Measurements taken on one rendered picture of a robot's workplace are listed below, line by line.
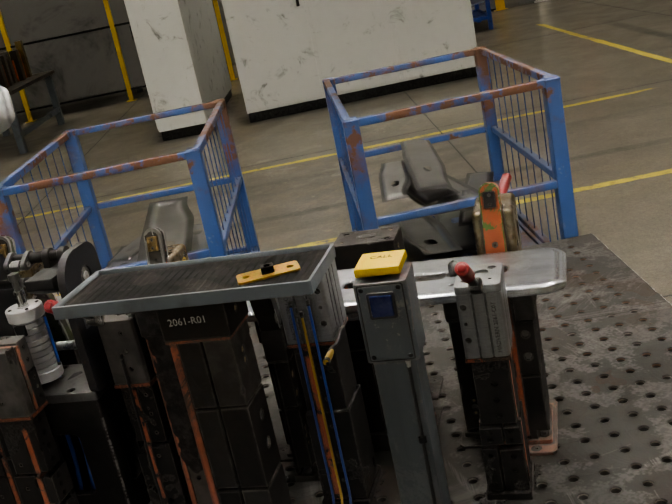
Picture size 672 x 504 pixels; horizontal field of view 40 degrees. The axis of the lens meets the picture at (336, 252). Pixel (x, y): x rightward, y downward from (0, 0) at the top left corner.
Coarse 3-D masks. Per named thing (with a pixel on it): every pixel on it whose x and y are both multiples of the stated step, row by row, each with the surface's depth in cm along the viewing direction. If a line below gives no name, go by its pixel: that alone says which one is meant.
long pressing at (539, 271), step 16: (464, 256) 162; (480, 256) 160; (496, 256) 158; (512, 256) 157; (528, 256) 155; (544, 256) 154; (560, 256) 153; (352, 272) 165; (416, 272) 158; (432, 272) 157; (448, 272) 155; (512, 272) 150; (528, 272) 148; (544, 272) 147; (560, 272) 147; (352, 288) 157; (432, 288) 150; (448, 288) 149; (512, 288) 143; (528, 288) 142; (544, 288) 142; (560, 288) 143; (352, 304) 150; (432, 304) 147; (256, 320) 155
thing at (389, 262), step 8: (368, 256) 122; (376, 256) 121; (384, 256) 120; (392, 256) 120; (400, 256) 119; (360, 264) 119; (368, 264) 119; (376, 264) 118; (384, 264) 117; (392, 264) 117; (400, 264) 117; (360, 272) 118; (368, 272) 117; (376, 272) 117; (384, 272) 117; (392, 272) 117
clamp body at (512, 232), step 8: (504, 200) 167; (512, 200) 167; (504, 208) 163; (512, 208) 164; (472, 216) 164; (480, 216) 163; (504, 216) 162; (512, 216) 162; (480, 224) 164; (504, 224) 163; (512, 224) 163; (480, 232) 164; (512, 232) 163; (480, 240) 165; (512, 240) 164; (520, 240) 172; (480, 248) 165; (512, 248) 164; (520, 248) 170
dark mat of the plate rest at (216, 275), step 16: (272, 256) 130; (288, 256) 128; (304, 256) 127; (320, 256) 125; (128, 272) 136; (144, 272) 134; (160, 272) 133; (176, 272) 131; (192, 272) 130; (208, 272) 128; (224, 272) 127; (240, 272) 126; (304, 272) 121; (96, 288) 131; (112, 288) 130; (128, 288) 129; (144, 288) 127; (160, 288) 126; (176, 288) 125; (192, 288) 123; (208, 288) 122; (224, 288) 121; (64, 304) 127
